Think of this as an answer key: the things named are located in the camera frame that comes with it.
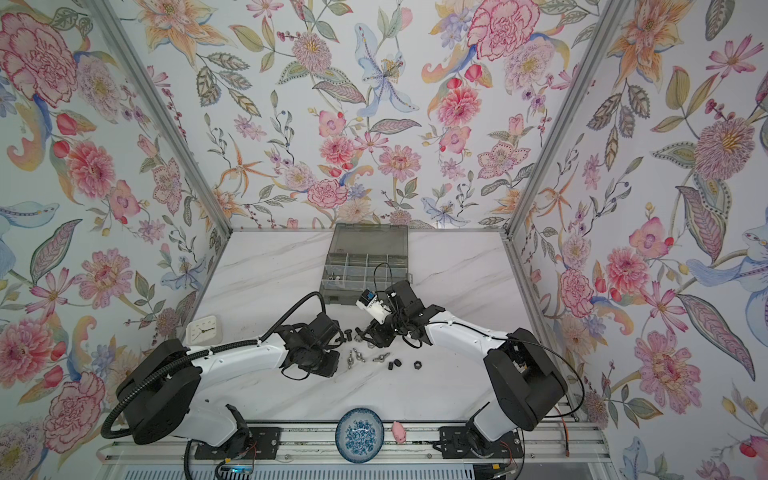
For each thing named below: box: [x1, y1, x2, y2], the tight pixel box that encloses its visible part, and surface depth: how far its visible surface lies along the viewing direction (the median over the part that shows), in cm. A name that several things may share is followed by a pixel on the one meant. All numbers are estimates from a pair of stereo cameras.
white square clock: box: [186, 315, 217, 346], surface depth 92 cm
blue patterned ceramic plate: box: [335, 408, 385, 464], surface depth 76 cm
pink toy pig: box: [391, 421, 407, 444], surface depth 76 cm
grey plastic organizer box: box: [319, 223, 413, 305], surface depth 110 cm
